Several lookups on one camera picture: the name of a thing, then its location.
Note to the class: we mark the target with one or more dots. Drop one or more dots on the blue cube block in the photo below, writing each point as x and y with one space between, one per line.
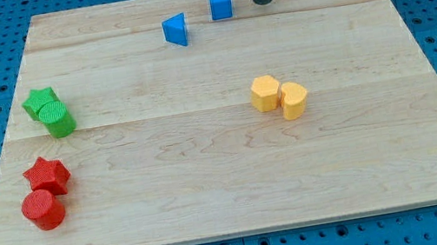
220 9

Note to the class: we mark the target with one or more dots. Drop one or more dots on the yellow hexagon block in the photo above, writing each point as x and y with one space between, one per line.
265 93

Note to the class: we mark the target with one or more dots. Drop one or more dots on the yellow heart-shaped block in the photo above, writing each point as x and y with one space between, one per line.
293 100

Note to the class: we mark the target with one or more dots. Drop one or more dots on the light wooden board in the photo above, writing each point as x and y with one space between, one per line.
169 150

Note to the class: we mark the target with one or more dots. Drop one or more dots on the blue triangular prism block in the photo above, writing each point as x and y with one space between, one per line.
175 30

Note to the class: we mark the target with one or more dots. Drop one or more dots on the green cylinder block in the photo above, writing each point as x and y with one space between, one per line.
57 119

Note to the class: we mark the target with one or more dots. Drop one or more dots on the red star block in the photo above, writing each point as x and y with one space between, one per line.
50 175

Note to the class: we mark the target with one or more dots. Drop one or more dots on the green star block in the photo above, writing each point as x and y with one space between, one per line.
37 99

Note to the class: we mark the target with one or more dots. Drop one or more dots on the red cylinder block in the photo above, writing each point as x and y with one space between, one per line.
43 209

